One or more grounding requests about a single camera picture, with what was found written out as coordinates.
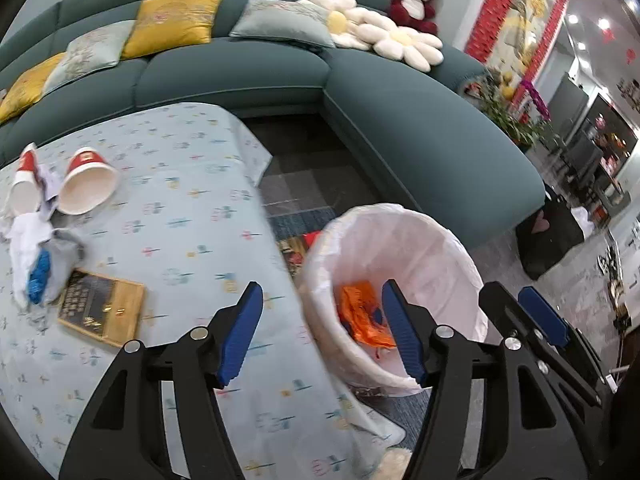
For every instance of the white plastic bag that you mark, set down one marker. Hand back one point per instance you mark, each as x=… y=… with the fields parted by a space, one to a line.
x=582 y=217

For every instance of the white printed paper slip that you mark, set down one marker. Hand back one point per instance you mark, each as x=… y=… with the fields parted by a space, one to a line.
x=50 y=185

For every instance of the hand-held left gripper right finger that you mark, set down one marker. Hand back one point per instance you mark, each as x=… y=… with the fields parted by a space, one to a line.
x=402 y=335

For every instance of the grey cloth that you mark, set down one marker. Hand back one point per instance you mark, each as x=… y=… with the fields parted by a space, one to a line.
x=62 y=255

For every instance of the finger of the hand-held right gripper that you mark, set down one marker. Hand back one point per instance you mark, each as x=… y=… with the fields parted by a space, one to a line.
x=497 y=310
x=542 y=315

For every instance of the white lined waste bin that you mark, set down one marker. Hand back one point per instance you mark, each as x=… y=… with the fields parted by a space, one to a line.
x=425 y=255

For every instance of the white flower cushion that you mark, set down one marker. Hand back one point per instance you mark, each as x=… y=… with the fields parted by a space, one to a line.
x=415 y=45
x=336 y=21

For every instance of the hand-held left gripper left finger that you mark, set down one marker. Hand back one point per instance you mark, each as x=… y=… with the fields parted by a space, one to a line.
x=240 y=340

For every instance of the teal corner sofa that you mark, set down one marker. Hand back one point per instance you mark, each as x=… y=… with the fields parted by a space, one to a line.
x=400 y=125

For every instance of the blue glove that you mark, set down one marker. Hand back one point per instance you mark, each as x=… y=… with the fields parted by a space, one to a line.
x=40 y=272

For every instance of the black bag with pink heart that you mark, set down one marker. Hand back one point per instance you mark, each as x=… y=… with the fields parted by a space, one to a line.
x=555 y=230

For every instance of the red and white paper cup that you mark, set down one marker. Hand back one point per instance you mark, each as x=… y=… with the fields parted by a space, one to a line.
x=25 y=195
x=85 y=187

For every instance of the dark chair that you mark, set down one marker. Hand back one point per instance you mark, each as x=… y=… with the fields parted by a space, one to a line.
x=582 y=157

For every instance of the light blue embroidered pillow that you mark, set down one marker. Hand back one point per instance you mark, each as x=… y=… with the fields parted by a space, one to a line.
x=92 y=52
x=280 y=22

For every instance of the white tissue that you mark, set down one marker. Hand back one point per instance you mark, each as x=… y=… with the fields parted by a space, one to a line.
x=25 y=240

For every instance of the pink orchid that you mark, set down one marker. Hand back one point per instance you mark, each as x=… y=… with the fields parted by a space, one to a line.
x=535 y=100

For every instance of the red framed wall art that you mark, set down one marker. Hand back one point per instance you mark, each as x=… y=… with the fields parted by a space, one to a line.
x=520 y=15

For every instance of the large yellow embroidered pillow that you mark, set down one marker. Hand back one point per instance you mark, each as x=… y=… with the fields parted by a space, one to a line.
x=172 y=22

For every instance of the light blue floral tablecloth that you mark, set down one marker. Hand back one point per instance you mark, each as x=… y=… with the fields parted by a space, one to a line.
x=190 y=210

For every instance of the orange plastic bag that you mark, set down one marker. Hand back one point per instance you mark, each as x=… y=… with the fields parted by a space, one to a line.
x=357 y=310

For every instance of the wooden framed black board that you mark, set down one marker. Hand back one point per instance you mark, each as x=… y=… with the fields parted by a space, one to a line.
x=100 y=305

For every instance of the green potted plant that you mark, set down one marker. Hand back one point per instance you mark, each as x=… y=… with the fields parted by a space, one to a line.
x=505 y=110

